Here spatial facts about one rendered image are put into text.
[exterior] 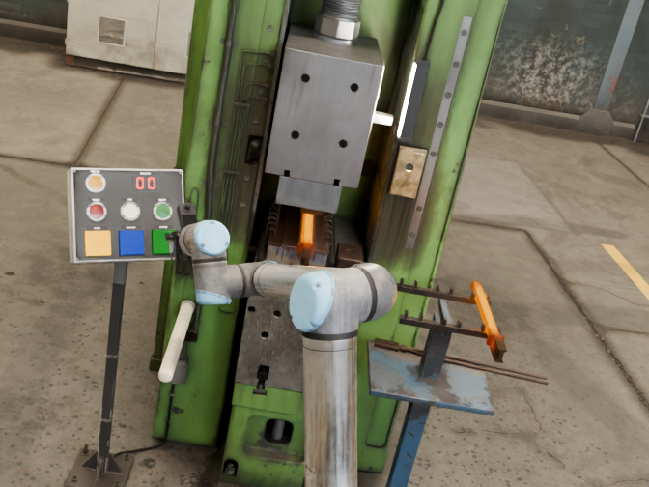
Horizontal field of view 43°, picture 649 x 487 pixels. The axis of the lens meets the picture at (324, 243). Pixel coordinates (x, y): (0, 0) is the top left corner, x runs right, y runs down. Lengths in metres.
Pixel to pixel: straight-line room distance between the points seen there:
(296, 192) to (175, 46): 5.39
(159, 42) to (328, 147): 5.45
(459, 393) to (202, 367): 0.99
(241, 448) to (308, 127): 1.22
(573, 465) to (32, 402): 2.29
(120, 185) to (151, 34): 5.43
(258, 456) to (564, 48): 6.78
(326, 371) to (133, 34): 6.51
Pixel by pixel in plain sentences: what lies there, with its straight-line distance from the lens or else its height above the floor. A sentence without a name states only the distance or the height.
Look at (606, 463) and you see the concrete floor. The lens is 3.97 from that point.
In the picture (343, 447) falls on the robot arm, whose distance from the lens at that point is 1.72.
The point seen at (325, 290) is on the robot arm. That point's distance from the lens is 1.61.
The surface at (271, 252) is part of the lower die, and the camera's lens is 2.73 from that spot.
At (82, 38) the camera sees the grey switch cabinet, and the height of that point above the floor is 0.28.
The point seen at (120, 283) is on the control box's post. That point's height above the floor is 0.80.
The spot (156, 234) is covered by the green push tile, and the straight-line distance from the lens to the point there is 2.57.
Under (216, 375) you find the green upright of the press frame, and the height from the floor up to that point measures 0.35.
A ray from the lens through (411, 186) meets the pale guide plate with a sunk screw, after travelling 2.77.
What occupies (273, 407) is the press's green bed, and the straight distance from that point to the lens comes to 2.98.
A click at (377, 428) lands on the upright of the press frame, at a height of 0.21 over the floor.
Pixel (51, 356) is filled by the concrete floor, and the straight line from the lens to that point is 3.81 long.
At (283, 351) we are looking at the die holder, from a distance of 2.84.
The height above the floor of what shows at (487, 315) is 0.98.
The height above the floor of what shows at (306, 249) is 1.01.
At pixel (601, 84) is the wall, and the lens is 9.38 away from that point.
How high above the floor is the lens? 2.15
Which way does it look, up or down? 25 degrees down
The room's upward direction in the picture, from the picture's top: 12 degrees clockwise
